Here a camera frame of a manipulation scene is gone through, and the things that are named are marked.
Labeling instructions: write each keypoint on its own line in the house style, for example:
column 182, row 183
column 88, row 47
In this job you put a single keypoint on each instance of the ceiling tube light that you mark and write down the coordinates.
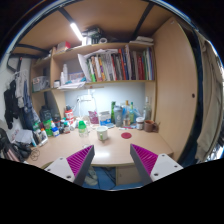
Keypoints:
column 76, row 31

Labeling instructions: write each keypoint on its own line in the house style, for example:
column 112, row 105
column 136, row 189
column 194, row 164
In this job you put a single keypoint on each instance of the clear bottle with green cap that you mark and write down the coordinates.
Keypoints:
column 83, row 127

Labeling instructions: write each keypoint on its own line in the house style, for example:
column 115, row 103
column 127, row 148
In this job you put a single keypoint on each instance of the red and white canister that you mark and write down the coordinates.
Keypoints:
column 69, row 115

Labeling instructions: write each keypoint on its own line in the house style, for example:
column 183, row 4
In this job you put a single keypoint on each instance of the slim green-capped bottle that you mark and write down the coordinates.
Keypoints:
column 132, row 112

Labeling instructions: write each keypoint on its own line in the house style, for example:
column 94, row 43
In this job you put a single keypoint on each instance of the wooden shelf unit with books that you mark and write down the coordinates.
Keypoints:
column 110, row 65

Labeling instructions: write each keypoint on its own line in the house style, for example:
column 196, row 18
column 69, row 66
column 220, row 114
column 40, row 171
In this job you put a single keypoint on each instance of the small blue and white bottle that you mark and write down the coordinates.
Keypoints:
column 55, row 131

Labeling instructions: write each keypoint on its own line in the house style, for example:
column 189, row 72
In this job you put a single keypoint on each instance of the grey shaker bottle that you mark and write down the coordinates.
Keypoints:
column 118, row 116

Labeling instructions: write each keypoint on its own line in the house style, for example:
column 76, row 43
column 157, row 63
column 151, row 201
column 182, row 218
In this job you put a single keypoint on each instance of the brown ceramic mug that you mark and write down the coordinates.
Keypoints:
column 149, row 126

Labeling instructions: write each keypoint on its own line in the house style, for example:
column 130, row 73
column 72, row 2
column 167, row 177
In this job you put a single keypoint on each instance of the blue and white carton box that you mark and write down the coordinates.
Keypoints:
column 105, row 117

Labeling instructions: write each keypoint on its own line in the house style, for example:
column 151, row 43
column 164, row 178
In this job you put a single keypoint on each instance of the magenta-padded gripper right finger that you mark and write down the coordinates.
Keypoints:
column 160, row 165

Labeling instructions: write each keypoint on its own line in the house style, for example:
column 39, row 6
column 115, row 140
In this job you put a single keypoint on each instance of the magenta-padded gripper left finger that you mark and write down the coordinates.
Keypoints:
column 63, row 166

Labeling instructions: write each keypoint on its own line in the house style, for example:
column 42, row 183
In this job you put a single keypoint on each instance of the magenta foil pouch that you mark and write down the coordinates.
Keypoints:
column 93, row 117

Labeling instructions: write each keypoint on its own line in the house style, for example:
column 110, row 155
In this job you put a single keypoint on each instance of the yellow-capped drink bottle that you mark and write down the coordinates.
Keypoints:
column 126, row 111

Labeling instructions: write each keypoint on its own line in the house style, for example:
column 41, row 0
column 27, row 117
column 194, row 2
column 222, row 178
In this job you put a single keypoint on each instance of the flat round red coaster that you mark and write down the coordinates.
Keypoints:
column 126, row 135

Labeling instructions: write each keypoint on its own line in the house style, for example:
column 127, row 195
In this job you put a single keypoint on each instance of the dark hanging clothes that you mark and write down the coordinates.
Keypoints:
column 13, row 100

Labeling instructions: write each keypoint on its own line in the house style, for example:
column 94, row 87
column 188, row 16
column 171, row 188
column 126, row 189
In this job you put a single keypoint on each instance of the brown jar with white lid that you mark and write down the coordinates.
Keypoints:
column 140, row 124

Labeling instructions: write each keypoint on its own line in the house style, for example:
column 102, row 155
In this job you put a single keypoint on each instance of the small green bottle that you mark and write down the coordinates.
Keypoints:
column 48, row 127

